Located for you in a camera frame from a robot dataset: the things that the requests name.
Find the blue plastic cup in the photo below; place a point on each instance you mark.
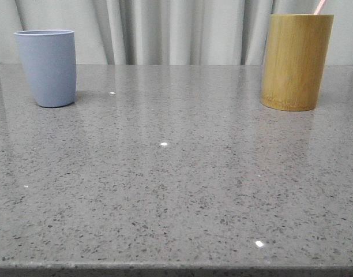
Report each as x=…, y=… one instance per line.
x=49, y=61

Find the grey pleated curtain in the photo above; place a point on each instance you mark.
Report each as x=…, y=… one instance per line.
x=151, y=32

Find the bamboo cylindrical holder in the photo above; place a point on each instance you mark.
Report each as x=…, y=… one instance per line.
x=296, y=49

